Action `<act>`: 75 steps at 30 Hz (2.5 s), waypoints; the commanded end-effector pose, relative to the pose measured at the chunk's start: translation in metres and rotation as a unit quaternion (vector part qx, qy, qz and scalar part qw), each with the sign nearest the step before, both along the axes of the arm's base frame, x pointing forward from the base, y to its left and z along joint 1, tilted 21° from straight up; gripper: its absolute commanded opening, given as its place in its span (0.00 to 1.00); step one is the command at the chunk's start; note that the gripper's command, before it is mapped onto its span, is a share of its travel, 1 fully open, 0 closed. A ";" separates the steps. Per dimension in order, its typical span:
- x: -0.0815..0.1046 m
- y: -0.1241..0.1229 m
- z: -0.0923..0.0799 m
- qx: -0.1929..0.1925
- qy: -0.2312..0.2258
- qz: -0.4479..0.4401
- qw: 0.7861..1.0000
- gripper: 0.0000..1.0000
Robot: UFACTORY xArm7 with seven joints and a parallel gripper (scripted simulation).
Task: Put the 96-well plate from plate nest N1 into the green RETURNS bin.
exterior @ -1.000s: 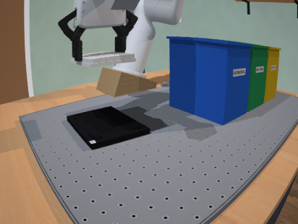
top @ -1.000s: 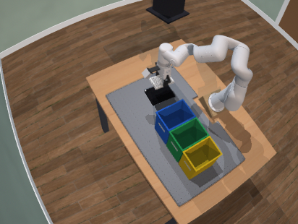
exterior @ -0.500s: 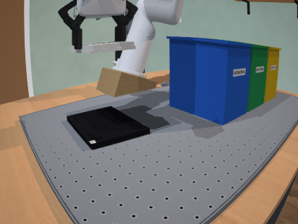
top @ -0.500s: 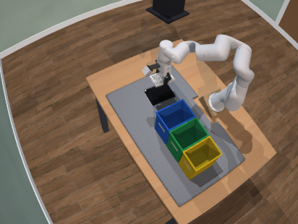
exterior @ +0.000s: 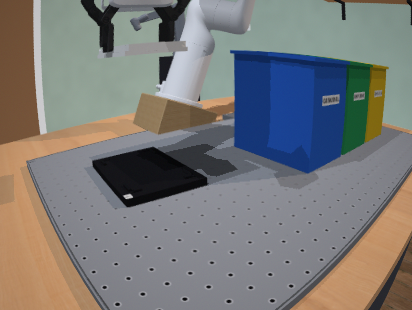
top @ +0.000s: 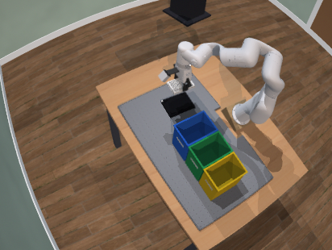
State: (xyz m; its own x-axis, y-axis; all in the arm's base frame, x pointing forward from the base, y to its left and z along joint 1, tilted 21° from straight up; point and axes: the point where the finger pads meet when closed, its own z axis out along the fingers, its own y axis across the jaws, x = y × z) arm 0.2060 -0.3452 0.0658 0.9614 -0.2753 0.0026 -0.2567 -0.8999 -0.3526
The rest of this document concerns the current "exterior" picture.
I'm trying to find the yellow open bin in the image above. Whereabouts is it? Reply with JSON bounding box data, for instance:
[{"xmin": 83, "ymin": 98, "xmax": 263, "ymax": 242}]
[{"xmin": 365, "ymin": 64, "xmax": 389, "ymax": 142}]

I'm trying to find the green bin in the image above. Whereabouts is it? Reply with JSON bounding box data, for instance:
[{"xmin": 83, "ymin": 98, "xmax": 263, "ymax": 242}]
[{"xmin": 341, "ymin": 61, "xmax": 373, "ymax": 155}]

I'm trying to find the blue bin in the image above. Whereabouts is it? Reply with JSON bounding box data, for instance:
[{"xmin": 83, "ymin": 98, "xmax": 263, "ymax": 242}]
[{"xmin": 230, "ymin": 50, "xmax": 350, "ymax": 174}]

